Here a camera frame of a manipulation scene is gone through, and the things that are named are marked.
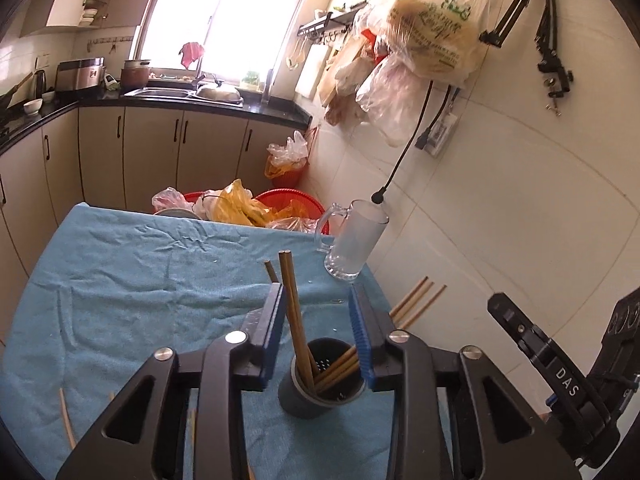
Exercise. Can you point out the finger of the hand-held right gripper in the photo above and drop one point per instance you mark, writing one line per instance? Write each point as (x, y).
(515, 322)

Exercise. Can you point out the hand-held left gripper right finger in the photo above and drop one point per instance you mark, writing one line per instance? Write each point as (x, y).
(357, 330)

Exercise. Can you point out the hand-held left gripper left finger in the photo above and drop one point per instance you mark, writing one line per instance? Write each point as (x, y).
(275, 330)

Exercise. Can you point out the dark grey chopstick holder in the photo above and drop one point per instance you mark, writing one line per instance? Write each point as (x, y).
(310, 405)

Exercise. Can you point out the clear glass mug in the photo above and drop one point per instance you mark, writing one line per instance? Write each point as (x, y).
(357, 240)

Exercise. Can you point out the crumpled clear plastic bag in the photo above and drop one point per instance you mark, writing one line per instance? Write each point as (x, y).
(295, 217)

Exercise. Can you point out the yellow plastic bag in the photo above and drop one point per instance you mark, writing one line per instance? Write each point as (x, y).
(240, 205)

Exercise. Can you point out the large red plastic basket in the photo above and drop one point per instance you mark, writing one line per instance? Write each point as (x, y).
(280, 197)

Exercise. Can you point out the blue table cloth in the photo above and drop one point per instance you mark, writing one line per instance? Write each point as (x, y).
(150, 285)

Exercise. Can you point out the plastic-lined red trash bin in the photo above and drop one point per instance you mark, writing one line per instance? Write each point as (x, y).
(287, 177)

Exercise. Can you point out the metal bowl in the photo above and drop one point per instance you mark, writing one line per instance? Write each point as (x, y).
(172, 212)

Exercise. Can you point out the small red plastic basket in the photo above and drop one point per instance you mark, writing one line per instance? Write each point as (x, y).
(192, 195)

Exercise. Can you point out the black kitchen countertop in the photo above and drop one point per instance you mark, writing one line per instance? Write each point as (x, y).
(280, 112)

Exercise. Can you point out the hanging tan bags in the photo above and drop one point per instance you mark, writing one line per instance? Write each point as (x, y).
(345, 90)

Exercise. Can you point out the beige kitchen base cabinets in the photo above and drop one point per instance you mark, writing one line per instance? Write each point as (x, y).
(100, 150)

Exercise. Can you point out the green vegetables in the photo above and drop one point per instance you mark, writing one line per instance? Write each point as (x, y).
(250, 80)

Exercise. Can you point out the white cutting board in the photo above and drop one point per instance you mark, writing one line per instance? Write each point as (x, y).
(310, 72)

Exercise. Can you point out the steel kitchen sink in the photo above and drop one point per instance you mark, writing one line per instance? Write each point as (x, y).
(160, 93)

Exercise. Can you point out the hanging ladle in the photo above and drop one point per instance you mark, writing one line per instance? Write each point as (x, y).
(291, 62)

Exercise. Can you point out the kitchen faucet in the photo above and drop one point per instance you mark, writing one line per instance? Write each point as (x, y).
(200, 72)

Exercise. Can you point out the pink cloth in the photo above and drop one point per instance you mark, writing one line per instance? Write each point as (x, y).
(192, 53)

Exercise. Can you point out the brown cooking pot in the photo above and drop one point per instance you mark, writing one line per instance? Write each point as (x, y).
(136, 76)

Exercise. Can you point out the large hanging white plastic bag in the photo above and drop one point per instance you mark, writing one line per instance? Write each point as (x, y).
(430, 25)

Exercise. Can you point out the kitchen window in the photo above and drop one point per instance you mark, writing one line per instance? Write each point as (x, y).
(240, 20)

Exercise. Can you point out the silver rice cooker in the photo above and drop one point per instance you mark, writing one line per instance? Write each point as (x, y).
(80, 76)

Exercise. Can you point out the white bowl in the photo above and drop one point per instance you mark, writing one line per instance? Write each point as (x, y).
(33, 106)

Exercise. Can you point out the electric kettle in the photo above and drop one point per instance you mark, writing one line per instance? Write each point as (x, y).
(39, 85)

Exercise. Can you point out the black frying pan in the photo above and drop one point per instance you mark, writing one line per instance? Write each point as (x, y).
(5, 102)

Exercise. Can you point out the stacked bowls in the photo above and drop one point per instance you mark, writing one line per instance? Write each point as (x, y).
(90, 10)

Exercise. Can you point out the metal wall rack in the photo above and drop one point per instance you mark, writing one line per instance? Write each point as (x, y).
(325, 21)

